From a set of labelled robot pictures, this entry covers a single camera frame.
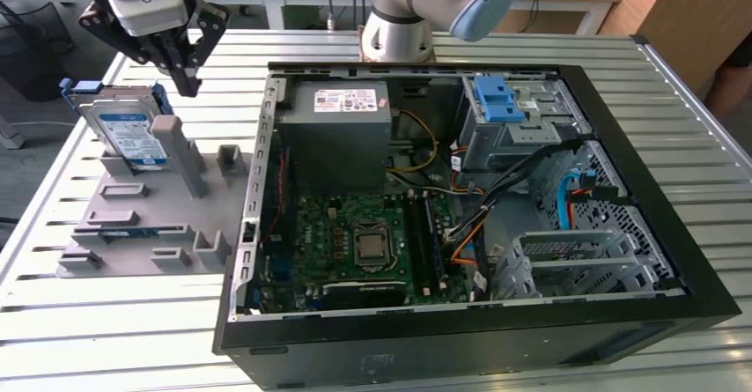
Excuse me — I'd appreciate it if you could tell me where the blue RAM stick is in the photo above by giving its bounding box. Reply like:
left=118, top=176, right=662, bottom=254
left=99, top=227, right=162, bottom=240

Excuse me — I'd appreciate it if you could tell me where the black cable bundle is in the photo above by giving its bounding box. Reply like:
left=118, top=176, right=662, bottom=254
left=445, top=138, right=593, bottom=244

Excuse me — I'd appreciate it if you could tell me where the grey metal stand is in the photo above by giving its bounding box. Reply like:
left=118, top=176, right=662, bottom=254
left=0, top=114, right=29, bottom=151

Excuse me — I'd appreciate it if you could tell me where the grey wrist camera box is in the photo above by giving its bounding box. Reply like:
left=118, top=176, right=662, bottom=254
left=95, top=0, right=191, bottom=40

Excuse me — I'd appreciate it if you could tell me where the wooden cabinet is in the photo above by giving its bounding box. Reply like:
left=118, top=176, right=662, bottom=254
left=599, top=0, right=752, bottom=98

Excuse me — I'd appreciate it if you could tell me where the grey parts rack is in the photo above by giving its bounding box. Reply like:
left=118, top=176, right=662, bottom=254
left=55, top=116, right=255, bottom=278

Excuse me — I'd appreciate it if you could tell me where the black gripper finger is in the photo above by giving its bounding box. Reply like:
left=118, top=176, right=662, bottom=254
left=79, top=2, right=191, bottom=97
left=174, top=0, right=233, bottom=99

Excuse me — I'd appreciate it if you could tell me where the hard disk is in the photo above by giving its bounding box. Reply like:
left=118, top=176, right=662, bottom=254
left=58, top=78, right=174, bottom=177

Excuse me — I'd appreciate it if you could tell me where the black mesh wastebasket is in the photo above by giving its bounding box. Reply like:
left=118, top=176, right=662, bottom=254
left=0, top=2, right=77, bottom=102

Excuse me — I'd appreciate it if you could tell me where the black RAM slot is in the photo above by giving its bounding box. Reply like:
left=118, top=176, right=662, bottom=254
left=405, top=191, right=435, bottom=295
left=421, top=191, right=453, bottom=292

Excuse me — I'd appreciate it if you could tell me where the red black twisted wire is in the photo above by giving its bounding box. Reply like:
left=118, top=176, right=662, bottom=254
left=267, top=147, right=294, bottom=244

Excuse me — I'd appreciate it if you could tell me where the red orange wire bundle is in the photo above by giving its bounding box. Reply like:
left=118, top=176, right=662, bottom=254
left=449, top=143, right=490, bottom=196

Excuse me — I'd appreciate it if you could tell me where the grey black wire bundle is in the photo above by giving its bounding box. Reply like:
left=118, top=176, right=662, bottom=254
left=387, top=181, right=490, bottom=197

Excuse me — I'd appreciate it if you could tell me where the blue data wire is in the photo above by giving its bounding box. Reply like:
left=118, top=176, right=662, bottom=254
left=554, top=167, right=597, bottom=231

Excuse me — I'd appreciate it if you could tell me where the metal disk bay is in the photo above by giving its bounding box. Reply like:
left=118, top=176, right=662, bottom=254
left=491, top=226, right=677, bottom=301

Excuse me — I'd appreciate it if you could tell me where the silver CPU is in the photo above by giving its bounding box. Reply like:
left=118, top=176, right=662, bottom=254
left=355, top=233, right=391, bottom=262

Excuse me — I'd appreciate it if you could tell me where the black graphics card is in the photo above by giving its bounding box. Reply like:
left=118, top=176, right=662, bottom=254
left=321, top=279, right=410, bottom=310

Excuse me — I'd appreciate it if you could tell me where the yellow wire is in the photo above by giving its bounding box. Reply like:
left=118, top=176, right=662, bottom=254
left=386, top=108, right=443, bottom=174

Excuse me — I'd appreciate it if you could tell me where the metal optical drive cage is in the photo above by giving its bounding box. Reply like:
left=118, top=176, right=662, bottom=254
left=459, top=73, right=597, bottom=178

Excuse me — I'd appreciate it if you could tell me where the green motherboard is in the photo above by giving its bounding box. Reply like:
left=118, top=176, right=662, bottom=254
left=262, top=189, right=479, bottom=314

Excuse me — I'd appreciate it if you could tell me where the grey power supply unit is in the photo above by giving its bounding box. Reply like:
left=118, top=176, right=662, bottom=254
left=275, top=78, right=394, bottom=197

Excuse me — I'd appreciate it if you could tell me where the black open PC case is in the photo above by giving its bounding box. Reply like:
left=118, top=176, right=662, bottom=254
left=211, top=60, right=743, bottom=388

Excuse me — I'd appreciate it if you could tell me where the blue plastic drive latch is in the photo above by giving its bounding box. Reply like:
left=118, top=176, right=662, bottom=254
left=473, top=74, right=527, bottom=124

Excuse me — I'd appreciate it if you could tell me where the CPU socket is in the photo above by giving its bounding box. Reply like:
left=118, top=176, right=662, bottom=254
left=350, top=221, right=398, bottom=275

